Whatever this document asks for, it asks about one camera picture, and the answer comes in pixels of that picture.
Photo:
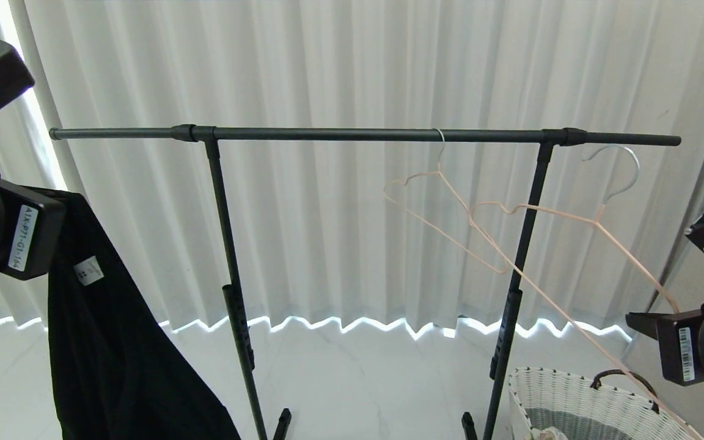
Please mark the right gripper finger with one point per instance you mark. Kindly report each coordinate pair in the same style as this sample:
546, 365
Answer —
646, 324

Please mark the black short-sleeved shirt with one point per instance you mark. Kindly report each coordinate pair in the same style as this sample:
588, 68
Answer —
113, 342

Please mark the white laundry basket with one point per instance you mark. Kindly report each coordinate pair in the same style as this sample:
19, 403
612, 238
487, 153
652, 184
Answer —
572, 397

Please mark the cream printed garment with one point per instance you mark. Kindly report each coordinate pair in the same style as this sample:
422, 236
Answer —
547, 435

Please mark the white curtain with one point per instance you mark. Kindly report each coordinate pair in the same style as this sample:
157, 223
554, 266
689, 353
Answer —
327, 232

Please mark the pink clothes hanger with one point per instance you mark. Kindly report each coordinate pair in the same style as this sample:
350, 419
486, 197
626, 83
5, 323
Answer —
637, 170
442, 142

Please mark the black clothes rack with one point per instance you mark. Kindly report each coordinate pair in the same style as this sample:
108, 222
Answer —
327, 134

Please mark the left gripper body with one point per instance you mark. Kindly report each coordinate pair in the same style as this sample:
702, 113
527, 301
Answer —
34, 208

